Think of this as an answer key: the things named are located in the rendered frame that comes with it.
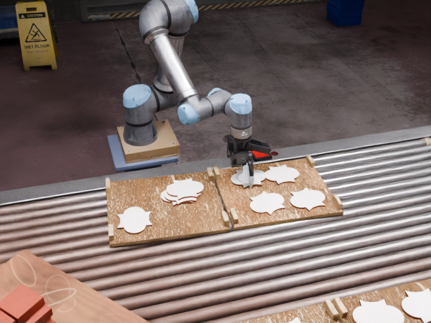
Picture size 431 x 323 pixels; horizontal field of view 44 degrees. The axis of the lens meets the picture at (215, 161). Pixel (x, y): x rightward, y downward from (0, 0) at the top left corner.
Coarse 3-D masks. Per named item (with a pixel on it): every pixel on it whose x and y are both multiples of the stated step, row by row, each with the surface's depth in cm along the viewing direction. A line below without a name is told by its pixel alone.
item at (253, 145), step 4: (252, 140) 199; (256, 140) 200; (248, 144) 195; (252, 144) 196; (256, 144) 197; (260, 144) 199; (264, 144) 200; (268, 144) 201; (248, 148) 196; (252, 148) 197; (256, 148) 197; (260, 148) 198; (264, 148) 198; (268, 148) 199; (260, 152) 199; (264, 152) 199; (268, 152) 200
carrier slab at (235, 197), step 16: (304, 160) 218; (224, 176) 208; (304, 176) 209; (320, 176) 209; (224, 192) 200; (240, 192) 200; (256, 192) 200; (272, 192) 200; (288, 192) 200; (240, 208) 192; (288, 208) 193; (320, 208) 193; (336, 208) 193; (240, 224) 185; (256, 224) 185; (272, 224) 187
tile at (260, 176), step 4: (236, 172) 210; (240, 172) 209; (256, 172) 208; (260, 172) 208; (264, 172) 208; (232, 176) 207; (236, 176) 207; (256, 176) 206; (260, 176) 206; (264, 176) 206; (232, 180) 205; (236, 180) 205; (256, 180) 204; (260, 180) 204; (264, 180) 205; (236, 184) 203; (240, 184) 203; (244, 184) 202; (248, 184) 202; (256, 184) 202; (260, 184) 202; (244, 188) 201
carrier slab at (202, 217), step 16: (160, 176) 208; (176, 176) 208; (192, 176) 208; (112, 192) 199; (128, 192) 199; (144, 192) 199; (160, 192) 199; (208, 192) 200; (112, 208) 191; (144, 208) 191; (160, 208) 191; (176, 208) 192; (192, 208) 192; (208, 208) 192; (160, 224) 184; (176, 224) 184; (192, 224) 184; (208, 224) 185; (128, 240) 177; (144, 240) 178; (160, 240) 180
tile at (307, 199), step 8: (296, 192) 199; (304, 192) 199; (312, 192) 199; (320, 192) 199; (296, 200) 195; (304, 200) 195; (312, 200) 195; (320, 200) 195; (304, 208) 192; (312, 208) 192
